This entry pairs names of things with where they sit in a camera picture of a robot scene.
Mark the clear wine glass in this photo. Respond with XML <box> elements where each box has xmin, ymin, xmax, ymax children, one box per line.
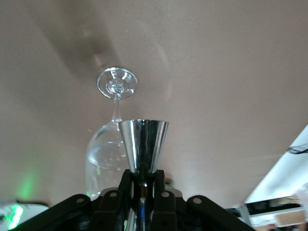
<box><xmin>85</xmin><ymin>66</ymin><xmax>139</xmax><ymax>202</ymax></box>

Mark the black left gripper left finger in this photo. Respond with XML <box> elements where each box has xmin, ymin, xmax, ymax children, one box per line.
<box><xmin>15</xmin><ymin>169</ymin><xmax>133</xmax><ymax>231</ymax></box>

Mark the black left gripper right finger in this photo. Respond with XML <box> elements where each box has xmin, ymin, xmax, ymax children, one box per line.
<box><xmin>150</xmin><ymin>169</ymin><xmax>256</xmax><ymax>231</ymax></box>

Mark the steel double jigger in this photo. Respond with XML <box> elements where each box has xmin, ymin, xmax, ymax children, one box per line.
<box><xmin>118</xmin><ymin>119</ymin><xmax>169</xmax><ymax>231</ymax></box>

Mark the black cable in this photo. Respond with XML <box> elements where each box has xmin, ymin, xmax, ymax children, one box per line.
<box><xmin>287</xmin><ymin>145</ymin><xmax>308</xmax><ymax>154</ymax></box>

